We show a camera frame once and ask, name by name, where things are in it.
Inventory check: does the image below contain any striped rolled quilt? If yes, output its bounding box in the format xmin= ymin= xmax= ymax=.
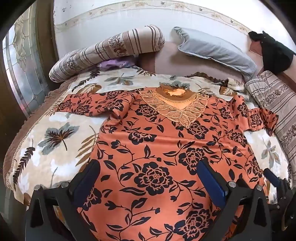
xmin=49 ymin=25 xmax=165 ymax=83

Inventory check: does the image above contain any wooden door frame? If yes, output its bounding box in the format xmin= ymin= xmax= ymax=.
xmin=0 ymin=0 xmax=59 ymax=176

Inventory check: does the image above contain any orange black floral shirt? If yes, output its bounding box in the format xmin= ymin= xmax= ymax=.
xmin=56 ymin=84 xmax=279 ymax=241

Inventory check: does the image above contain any grey pillow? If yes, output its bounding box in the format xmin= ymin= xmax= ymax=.
xmin=171 ymin=27 xmax=258 ymax=81

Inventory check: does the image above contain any purple cloth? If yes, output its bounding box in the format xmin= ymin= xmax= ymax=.
xmin=97 ymin=58 xmax=136 ymax=71

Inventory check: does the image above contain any pink bed sheet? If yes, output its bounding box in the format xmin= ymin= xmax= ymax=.
xmin=139 ymin=37 xmax=264 ymax=80

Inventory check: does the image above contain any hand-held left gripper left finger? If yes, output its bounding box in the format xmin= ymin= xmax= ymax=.
xmin=24 ymin=159 xmax=102 ymax=241

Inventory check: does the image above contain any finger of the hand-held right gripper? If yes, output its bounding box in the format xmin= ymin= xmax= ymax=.
xmin=264 ymin=168 xmax=292 ymax=205

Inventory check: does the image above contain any striped pillow at right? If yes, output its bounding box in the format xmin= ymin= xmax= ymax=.
xmin=245 ymin=70 xmax=296 ymax=163

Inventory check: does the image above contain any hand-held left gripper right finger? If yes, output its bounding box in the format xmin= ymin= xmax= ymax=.
xmin=196 ymin=159 xmax=272 ymax=241

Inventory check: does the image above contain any stained glass door panel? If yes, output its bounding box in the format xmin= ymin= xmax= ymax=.
xmin=2 ymin=9 xmax=47 ymax=116

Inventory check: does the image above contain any cream leaf print blanket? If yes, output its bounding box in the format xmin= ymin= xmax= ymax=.
xmin=3 ymin=67 xmax=293 ymax=209

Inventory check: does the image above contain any black garment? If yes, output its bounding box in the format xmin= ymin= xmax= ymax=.
xmin=248 ymin=31 xmax=296 ymax=75

